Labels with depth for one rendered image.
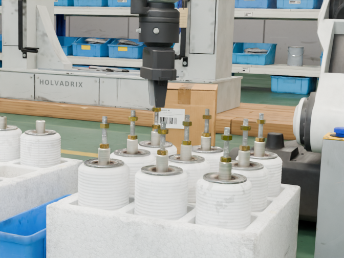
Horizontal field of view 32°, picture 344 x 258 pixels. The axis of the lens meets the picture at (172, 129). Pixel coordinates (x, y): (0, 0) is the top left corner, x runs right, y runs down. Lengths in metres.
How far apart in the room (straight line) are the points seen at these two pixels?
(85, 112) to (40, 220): 2.18
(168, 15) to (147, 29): 0.05
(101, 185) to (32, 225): 0.28
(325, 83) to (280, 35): 8.20
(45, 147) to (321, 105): 0.64
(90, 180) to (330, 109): 0.58
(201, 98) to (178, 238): 1.29
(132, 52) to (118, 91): 2.94
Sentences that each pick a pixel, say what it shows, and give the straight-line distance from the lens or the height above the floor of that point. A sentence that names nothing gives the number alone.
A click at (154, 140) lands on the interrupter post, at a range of 1.32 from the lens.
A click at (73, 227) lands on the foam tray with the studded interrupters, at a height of 0.15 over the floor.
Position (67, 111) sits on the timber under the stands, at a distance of 3.54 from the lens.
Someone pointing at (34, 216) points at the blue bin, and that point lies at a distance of 1.32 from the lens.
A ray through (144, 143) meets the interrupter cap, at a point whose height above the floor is 0.25.
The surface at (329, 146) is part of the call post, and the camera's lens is 1.15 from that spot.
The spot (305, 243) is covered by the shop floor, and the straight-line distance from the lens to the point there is 1.53.
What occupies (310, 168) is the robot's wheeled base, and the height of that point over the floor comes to 0.18.
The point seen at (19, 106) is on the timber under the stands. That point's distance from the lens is 3.74.
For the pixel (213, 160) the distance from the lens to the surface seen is 1.25.
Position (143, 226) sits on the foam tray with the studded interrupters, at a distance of 1.03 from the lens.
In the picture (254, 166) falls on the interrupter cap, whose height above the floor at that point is 0.25.
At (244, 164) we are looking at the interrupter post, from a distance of 1.14.
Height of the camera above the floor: 0.49
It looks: 9 degrees down
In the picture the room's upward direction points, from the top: 2 degrees clockwise
